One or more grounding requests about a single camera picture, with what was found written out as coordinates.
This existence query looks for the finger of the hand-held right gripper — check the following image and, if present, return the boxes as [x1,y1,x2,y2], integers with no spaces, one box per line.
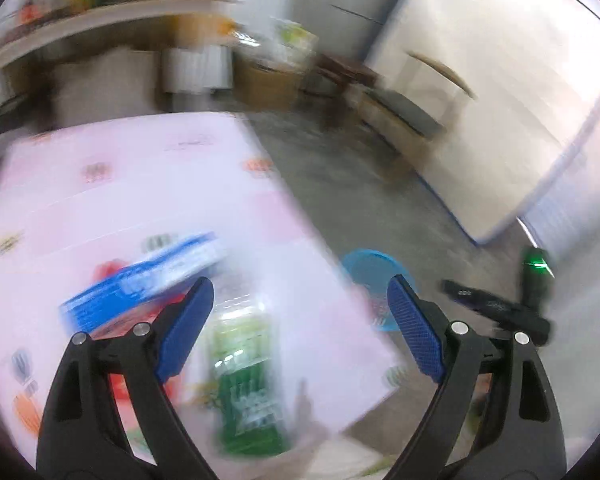
[441,280,507,318]

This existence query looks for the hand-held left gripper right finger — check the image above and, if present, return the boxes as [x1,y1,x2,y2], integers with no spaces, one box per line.
[386,274,567,480]

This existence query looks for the white side table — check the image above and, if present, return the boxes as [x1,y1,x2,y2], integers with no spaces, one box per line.
[0,0,241,76]

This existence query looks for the green and white packets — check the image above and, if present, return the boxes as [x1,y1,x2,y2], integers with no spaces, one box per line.
[270,20,318,63]

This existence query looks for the red label jar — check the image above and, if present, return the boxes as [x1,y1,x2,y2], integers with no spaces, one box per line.
[17,2,41,26]

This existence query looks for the white cabinet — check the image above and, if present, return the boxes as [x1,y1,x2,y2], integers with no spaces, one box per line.
[162,45,233,93]

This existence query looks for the pink printed tablecloth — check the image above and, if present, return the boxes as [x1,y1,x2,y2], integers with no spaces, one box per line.
[0,112,411,461]

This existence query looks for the blue cardboard box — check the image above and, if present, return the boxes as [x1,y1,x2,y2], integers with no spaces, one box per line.
[59,232,228,333]

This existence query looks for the wooden chair with dark seat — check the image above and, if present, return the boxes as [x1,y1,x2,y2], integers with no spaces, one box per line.
[357,50,478,176]

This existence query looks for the dark wooden stool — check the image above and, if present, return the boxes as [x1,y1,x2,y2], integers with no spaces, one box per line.
[300,52,381,131]

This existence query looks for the red snack packet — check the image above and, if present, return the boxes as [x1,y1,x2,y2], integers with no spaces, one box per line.
[92,310,166,403]

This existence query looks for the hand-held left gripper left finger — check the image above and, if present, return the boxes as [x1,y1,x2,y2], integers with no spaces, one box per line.
[36,276,221,480]

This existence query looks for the yellow plastic bag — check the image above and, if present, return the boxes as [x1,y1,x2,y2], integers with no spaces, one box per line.
[175,12,241,46]

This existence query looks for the green label plastic bottle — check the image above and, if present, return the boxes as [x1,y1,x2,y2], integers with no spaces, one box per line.
[202,280,293,458]

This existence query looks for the brown cardboard box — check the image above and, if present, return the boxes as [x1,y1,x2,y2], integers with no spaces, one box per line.
[235,57,311,111]

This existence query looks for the blue plastic basket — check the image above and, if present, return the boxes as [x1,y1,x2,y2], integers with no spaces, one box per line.
[341,248,416,333]

